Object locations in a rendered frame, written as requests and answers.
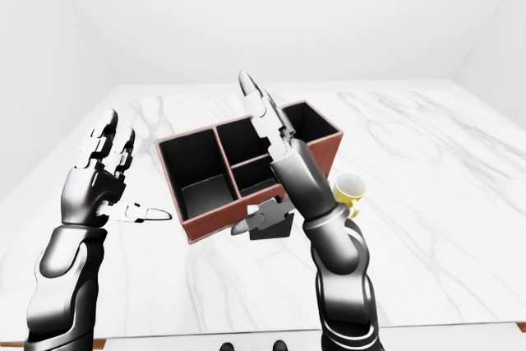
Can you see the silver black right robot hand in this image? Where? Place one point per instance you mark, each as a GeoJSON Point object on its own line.
{"type": "Point", "coordinates": [302, 178]}

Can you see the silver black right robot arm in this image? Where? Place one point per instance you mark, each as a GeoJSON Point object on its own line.
{"type": "Point", "coordinates": [343, 281]}

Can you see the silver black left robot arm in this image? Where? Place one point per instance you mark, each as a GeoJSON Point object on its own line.
{"type": "Point", "coordinates": [61, 281]}

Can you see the yellow mug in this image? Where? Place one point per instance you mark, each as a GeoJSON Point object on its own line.
{"type": "Point", "coordinates": [349, 190]}

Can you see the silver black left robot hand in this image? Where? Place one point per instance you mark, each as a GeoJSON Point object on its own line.
{"type": "Point", "coordinates": [84, 197]}

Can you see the small dark rounded shape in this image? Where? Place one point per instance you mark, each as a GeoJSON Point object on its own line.
{"type": "Point", "coordinates": [227, 346]}
{"type": "Point", "coordinates": [280, 346]}

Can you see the red-brown desk caddy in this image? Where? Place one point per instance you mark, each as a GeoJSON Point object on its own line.
{"type": "Point", "coordinates": [197, 178]}

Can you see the brown wooden table leg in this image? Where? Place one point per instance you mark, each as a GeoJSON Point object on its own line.
{"type": "Point", "coordinates": [522, 327]}
{"type": "Point", "coordinates": [100, 344]}
{"type": "Point", "coordinates": [9, 346]}

